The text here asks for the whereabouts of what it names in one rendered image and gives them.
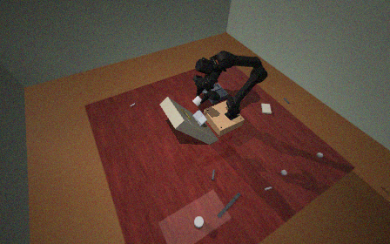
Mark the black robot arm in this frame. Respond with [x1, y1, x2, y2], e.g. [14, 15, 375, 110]
[195, 51, 267, 120]

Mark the white cylinder with slots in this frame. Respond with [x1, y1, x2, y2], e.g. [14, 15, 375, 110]
[193, 96, 202, 106]

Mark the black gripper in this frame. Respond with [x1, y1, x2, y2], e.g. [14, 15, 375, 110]
[192, 74, 220, 104]

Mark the grey flat bar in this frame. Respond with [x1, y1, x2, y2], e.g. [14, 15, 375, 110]
[218, 193, 240, 217]

